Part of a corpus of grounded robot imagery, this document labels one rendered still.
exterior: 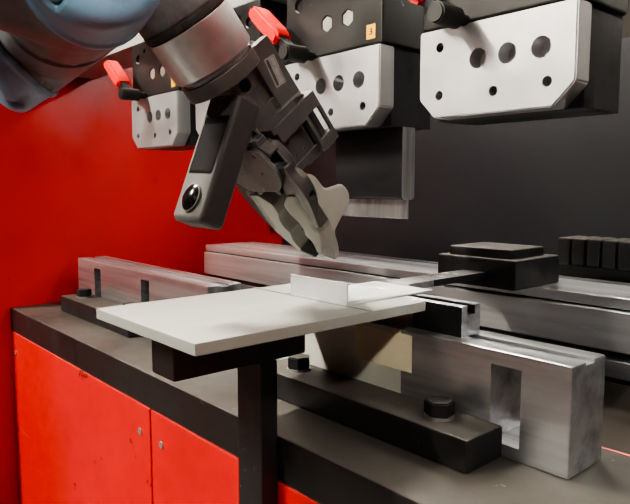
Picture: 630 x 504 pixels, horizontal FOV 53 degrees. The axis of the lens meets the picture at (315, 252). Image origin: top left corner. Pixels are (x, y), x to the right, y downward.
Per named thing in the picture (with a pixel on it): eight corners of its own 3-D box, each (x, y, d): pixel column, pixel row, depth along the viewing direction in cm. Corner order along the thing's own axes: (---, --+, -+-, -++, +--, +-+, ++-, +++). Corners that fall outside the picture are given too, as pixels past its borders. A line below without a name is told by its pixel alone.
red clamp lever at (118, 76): (102, 56, 101) (123, 91, 96) (126, 60, 103) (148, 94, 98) (99, 66, 102) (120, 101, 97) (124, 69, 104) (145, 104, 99)
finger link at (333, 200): (380, 225, 63) (330, 151, 59) (347, 266, 60) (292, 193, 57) (359, 226, 65) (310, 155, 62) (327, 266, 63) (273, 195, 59)
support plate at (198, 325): (96, 318, 60) (95, 308, 59) (308, 289, 77) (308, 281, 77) (195, 357, 46) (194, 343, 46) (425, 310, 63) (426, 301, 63)
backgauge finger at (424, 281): (359, 292, 77) (360, 251, 77) (483, 273, 94) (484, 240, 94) (439, 306, 68) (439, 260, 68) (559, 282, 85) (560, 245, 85)
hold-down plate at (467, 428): (254, 389, 75) (253, 364, 75) (289, 380, 79) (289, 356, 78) (466, 476, 53) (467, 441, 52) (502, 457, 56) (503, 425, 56)
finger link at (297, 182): (338, 217, 58) (283, 141, 54) (329, 229, 57) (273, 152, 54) (307, 219, 62) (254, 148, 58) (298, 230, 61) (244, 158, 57)
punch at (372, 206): (335, 216, 73) (335, 132, 72) (348, 215, 75) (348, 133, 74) (401, 219, 66) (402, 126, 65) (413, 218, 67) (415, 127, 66)
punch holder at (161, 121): (132, 149, 104) (129, 45, 102) (178, 151, 109) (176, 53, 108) (178, 144, 93) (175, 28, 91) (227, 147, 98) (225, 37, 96)
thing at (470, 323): (321, 308, 76) (321, 283, 75) (339, 304, 77) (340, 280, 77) (461, 337, 61) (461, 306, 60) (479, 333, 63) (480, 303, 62)
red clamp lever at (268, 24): (248, 1, 71) (290, 48, 66) (277, 8, 73) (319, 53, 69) (242, 16, 72) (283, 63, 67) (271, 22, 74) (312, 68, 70)
